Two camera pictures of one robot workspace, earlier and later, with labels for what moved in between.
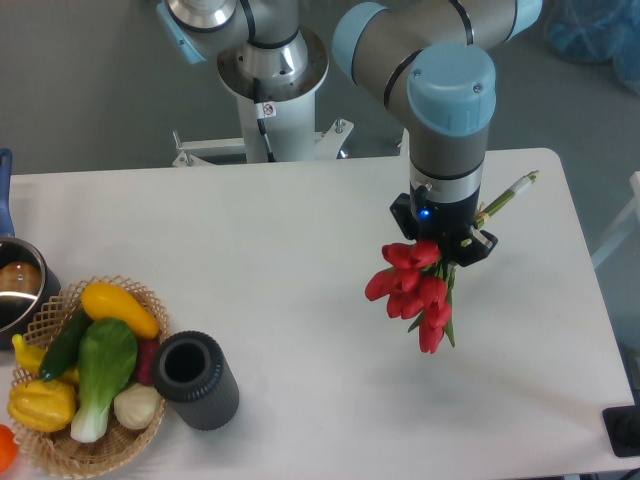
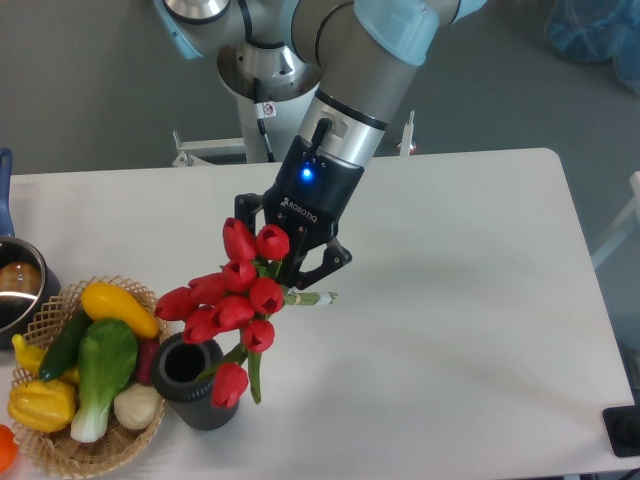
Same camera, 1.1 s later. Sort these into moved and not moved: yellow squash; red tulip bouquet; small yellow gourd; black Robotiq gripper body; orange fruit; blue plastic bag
Moved: black Robotiq gripper body; red tulip bouquet
Not moved: orange fruit; blue plastic bag; small yellow gourd; yellow squash
